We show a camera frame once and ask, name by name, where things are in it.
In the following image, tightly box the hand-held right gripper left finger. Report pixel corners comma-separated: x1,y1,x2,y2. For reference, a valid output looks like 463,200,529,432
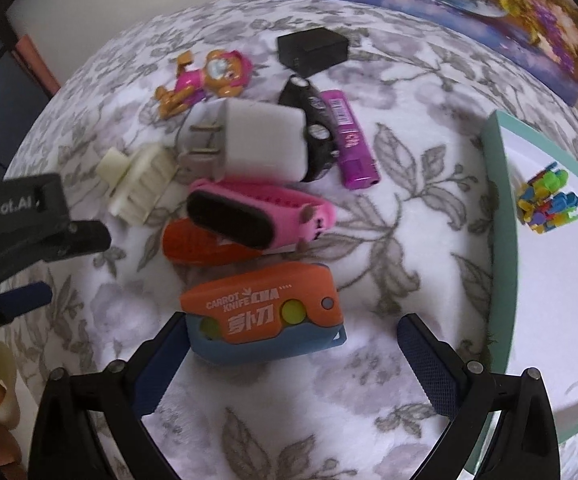
28,311,192,480

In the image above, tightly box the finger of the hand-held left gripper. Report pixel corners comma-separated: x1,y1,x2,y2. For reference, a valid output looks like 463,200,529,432
0,281,54,331
0,219,113,273

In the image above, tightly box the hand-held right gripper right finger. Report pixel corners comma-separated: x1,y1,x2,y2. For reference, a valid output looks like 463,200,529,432
396,312,562,480

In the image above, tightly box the cream hair claw clip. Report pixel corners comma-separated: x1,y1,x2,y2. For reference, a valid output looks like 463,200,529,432
96,142,180,221

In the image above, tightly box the orange and blue toy knife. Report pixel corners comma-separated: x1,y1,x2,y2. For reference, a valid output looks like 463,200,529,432
179,261,348,365

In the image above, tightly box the teal box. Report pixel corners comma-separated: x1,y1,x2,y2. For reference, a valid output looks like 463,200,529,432
480,110,578,446

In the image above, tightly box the cartoon dog figure toy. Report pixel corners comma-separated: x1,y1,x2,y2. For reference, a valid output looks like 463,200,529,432
155,49,254,120

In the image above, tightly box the black toy car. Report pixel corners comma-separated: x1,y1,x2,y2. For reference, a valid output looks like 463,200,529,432
278,74,340,183

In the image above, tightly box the orange ribbed plastic object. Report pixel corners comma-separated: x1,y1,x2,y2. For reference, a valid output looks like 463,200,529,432
161,217,270,267

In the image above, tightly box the floral blanket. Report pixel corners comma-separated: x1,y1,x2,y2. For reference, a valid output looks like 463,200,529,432
1,0,578,480

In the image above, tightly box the white charger plug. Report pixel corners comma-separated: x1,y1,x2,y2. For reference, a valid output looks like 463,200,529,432
176,97,310,183

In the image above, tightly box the colourful building block toy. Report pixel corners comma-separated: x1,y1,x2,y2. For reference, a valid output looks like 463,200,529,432
516,161,578,235

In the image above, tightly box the purple lighter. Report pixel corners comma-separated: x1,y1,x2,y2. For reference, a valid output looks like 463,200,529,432
321,90,380,190

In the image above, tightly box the black charger plug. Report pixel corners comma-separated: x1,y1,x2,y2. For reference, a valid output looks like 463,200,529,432
277,27,350,78

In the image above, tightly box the floral painting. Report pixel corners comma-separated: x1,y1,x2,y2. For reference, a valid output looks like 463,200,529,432
264,0,578,106

